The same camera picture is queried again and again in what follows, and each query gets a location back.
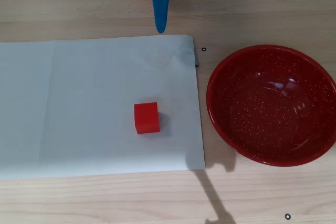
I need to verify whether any white paper sheet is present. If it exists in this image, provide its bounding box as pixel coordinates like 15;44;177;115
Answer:
0;34;205;180

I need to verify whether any red cube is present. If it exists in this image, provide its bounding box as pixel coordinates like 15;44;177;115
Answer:
133;102;161;134

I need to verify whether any red speckled bowl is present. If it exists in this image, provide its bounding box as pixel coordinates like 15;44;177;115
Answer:
206;45;336;167

